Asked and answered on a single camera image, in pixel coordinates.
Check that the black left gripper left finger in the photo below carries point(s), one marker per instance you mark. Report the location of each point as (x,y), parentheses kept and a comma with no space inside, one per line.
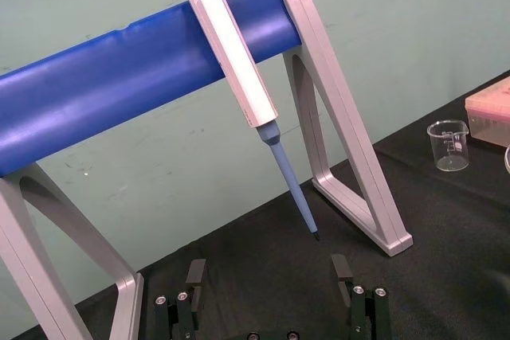
(184,308)

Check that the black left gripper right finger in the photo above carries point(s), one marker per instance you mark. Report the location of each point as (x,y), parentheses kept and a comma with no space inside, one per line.
(364,308)

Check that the black table cloth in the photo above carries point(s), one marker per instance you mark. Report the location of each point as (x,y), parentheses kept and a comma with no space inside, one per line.
(318,276)

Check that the small clear glass beaker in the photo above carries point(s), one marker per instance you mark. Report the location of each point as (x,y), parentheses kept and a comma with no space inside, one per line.
(448,145)

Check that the clear glass vessel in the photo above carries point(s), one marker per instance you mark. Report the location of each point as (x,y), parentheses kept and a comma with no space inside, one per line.
(507,159)

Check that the pink pipette tip box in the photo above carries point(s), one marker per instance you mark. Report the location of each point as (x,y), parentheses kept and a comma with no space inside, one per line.
(491,115)

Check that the blue and grey pipette stand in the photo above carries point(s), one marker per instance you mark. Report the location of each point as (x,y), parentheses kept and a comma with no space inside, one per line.
(119,85)

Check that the white and blue pipette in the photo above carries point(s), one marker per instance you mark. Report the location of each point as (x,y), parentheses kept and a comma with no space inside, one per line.
(227,61)

